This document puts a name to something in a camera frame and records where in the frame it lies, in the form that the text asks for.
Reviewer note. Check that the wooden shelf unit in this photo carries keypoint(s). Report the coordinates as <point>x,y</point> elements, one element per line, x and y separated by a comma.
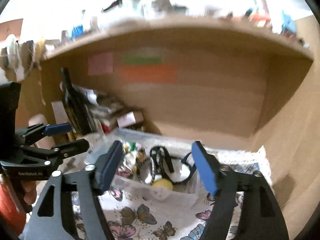
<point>237,87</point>

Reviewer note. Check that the person's left hand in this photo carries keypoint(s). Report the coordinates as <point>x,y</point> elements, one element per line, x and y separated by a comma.
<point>30,191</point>

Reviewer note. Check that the dark glass bottle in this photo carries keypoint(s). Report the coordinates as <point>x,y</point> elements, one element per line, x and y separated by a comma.
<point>71,103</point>

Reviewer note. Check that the green knitted cloth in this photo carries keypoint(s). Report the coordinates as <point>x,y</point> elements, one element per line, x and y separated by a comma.
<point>130,146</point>

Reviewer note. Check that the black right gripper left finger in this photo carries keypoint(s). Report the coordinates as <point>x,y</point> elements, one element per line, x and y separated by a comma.
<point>53,216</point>

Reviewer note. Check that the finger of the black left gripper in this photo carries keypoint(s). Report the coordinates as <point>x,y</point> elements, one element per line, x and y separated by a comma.
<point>52,130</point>
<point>71,149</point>

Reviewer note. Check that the green paper strip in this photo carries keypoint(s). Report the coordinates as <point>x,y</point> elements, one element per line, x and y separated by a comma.
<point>134,60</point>

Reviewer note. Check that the pile of papers and books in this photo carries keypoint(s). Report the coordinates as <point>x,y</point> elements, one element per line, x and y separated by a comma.
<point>101,112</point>

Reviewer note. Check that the yellow ball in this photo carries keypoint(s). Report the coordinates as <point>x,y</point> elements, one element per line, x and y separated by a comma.
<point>164,184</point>

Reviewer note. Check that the pink paper strip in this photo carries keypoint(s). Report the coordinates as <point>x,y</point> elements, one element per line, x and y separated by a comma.
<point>100,64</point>

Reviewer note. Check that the orange paper strip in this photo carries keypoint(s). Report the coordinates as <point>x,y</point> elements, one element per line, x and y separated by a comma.
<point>157,74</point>

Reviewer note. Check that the clear plastic storage box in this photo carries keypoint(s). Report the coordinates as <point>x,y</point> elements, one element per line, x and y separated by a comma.
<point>126,179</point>

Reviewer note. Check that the butterfly print tablecloth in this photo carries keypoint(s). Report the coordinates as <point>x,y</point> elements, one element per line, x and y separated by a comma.
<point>132,217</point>

